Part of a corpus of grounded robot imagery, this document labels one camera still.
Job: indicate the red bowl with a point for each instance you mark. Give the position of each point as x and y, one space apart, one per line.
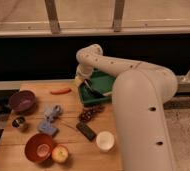
39 148

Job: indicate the yellow banana in bin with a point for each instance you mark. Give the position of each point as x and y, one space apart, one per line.
108 93

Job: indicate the purple bowl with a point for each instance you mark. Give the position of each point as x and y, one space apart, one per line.
22 101

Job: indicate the black dish brush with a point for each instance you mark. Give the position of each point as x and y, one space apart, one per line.
92 91

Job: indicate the red yellow apple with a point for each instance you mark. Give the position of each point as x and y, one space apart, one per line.
60 154

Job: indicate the small metal cup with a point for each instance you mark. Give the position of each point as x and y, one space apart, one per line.
19 122

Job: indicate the white cup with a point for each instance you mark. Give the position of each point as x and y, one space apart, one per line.
105 141

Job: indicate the orange carrot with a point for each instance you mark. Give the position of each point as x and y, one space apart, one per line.
60 91

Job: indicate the blue grey toy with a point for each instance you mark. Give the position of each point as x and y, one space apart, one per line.
53 112

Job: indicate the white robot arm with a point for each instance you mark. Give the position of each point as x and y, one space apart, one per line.
138 94

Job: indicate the green plastic bin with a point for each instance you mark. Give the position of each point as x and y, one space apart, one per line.
102 83

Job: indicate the wooden cutting board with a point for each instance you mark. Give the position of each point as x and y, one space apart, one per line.
84 155

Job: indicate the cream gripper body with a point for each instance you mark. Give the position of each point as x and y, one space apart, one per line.
78 80

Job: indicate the black remote control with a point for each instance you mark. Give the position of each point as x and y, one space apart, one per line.
86 131

